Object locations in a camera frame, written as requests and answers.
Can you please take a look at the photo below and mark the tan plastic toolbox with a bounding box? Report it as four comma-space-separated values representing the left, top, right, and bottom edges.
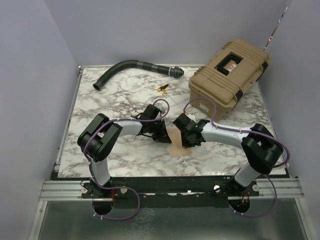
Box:
188, 38, 270, 122

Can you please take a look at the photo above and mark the aluminium rail frame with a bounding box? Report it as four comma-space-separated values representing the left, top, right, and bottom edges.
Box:
30, 66, 317, 240

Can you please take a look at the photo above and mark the striped cord in corner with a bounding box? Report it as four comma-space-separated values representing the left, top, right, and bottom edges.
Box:
262, 6, 289, 52

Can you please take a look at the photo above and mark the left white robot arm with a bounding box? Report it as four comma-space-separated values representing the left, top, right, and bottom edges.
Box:
77, 104, 172, 198

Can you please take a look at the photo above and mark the dark grey flexible hose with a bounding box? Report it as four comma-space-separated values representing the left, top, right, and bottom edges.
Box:
92, 59, 185, 91

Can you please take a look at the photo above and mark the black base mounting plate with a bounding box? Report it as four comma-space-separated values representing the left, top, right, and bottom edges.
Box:
40, 175, 303, 212

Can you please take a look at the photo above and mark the pink tan envelope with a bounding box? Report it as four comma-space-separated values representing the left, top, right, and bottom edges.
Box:
167, 127, 193, 157

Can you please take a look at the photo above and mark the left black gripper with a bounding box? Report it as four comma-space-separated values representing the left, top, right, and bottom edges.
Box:
148, 119, 171, 144

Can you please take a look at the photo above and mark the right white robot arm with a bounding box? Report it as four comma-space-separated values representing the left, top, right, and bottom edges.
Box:
173, 113, 284, 196

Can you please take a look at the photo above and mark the small yellow black tool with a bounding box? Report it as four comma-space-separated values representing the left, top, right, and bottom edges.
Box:
157, 84, 169, 94

